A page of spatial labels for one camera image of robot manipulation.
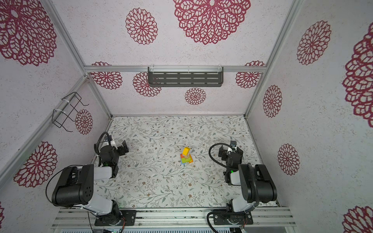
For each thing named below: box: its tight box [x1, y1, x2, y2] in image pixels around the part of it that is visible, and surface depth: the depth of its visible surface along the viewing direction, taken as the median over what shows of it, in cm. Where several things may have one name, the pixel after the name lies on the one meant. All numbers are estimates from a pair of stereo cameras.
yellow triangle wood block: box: [182, 146, 191, 156], surface depth 88 cm
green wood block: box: [181, 157, 192, 164], surface depth 95 cm
